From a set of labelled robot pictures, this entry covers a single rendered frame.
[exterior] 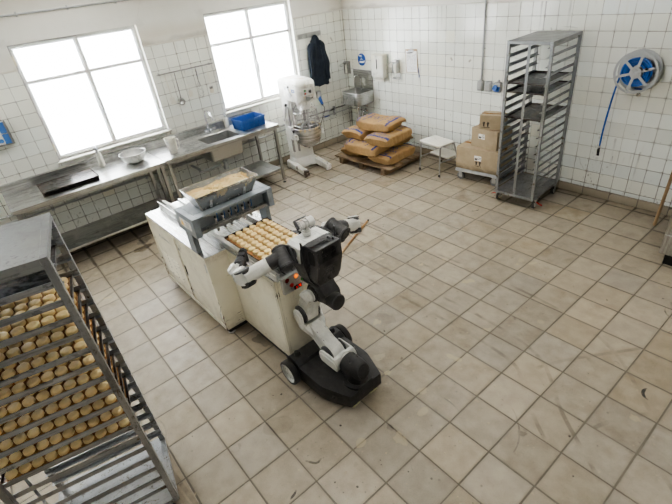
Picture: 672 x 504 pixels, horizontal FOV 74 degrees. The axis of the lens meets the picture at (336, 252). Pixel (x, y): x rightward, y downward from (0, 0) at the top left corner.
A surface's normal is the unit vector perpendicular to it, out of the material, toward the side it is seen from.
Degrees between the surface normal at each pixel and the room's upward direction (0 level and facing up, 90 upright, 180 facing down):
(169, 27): 90
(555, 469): 0
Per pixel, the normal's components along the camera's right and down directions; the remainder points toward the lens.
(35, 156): 0.64, 0.35
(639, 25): -0.76, 0.41
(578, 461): -0.11, -0.84
